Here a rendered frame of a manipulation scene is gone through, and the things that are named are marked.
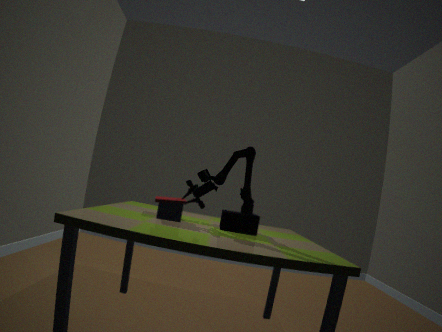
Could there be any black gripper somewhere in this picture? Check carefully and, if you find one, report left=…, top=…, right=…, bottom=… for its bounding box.
left=181, top=180, right=208, bottom=209

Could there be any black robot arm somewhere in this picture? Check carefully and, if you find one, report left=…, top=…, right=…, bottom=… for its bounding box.
left=197, top=147, right=256, bottom=215

